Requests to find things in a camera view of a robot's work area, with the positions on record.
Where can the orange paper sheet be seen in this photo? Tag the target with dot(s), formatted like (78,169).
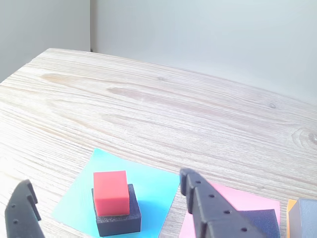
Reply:
(290,205)

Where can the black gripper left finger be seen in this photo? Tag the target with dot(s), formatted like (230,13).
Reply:
(21,218)

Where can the small red cube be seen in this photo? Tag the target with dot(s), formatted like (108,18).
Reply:
(111,193)

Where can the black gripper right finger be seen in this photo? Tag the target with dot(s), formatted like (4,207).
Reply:
(213,213)

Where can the pink paper sheet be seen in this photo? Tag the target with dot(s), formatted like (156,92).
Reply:
(247,200)

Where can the small black cube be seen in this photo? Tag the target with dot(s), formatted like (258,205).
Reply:
(119,224)

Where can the blue paper sheet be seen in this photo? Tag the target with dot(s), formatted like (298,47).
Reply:
(153,188)

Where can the large flat black block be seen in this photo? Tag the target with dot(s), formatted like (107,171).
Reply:
(305,218)

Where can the medium black block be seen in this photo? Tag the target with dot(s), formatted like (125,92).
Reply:
(262,221)

